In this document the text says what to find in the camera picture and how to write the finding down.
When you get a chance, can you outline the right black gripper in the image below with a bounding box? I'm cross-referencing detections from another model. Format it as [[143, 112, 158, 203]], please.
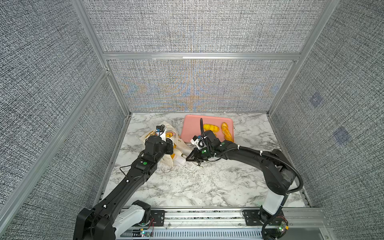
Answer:
[[184, 146, 214, 163]]

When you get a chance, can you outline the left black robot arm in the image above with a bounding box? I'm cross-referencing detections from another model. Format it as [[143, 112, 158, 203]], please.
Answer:
[[73, 136, 174, 240]]

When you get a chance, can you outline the long twisted fake bread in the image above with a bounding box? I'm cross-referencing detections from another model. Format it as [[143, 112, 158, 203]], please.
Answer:
[[221, 122, 234, 142]]

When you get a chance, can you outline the white paper bag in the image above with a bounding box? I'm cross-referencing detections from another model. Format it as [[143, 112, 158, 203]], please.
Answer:
[[140, 121, 197, 173]]

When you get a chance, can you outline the oval yellow fake bread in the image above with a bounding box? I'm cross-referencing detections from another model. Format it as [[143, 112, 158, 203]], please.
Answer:
[[203, 124, 220, 133]]

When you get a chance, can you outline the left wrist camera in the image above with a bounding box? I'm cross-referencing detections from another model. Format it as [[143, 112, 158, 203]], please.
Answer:
[[155, 124, 167, 141]]

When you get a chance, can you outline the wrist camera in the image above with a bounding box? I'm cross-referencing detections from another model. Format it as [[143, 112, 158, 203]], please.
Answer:
[[191, 136, 208, 150], [155, 124, 167, 141]]

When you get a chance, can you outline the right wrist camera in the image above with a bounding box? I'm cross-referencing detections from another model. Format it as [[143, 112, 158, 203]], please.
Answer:
[[191, 136, 208, 150]]

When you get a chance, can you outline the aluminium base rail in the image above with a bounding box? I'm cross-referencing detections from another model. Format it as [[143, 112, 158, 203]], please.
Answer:
[[115, 207, 337, 240]]

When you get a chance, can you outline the pink plastic tray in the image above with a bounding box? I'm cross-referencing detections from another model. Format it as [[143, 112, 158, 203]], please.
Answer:
[[181, 115, 235, 143]]

